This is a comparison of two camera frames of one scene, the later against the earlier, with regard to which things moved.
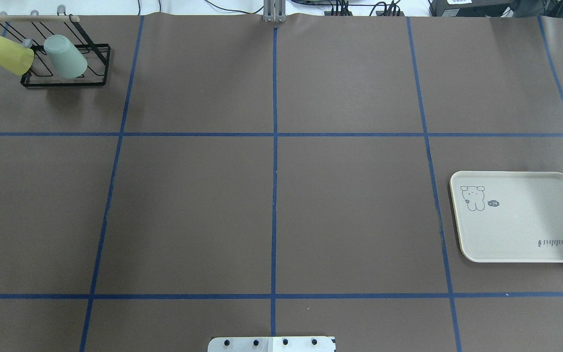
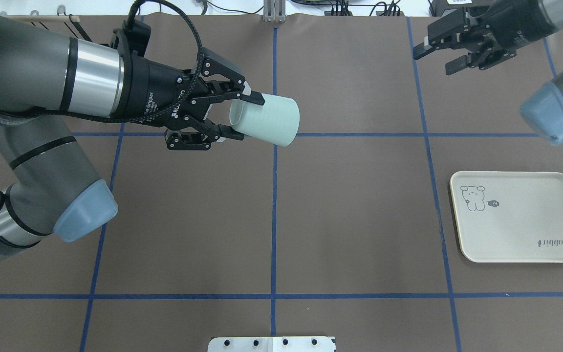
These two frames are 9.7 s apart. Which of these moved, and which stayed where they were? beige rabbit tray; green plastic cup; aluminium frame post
Moved: green plastic cup
Stayed: beige rabbit tray; aluminium frame post
